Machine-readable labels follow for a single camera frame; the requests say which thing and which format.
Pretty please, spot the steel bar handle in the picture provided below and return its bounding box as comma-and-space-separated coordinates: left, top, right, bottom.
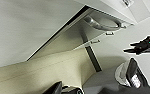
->
83, 15, 123, 33

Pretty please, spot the stainless steel dishwasher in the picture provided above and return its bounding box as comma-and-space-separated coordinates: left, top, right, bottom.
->
0, 0, 89, 69

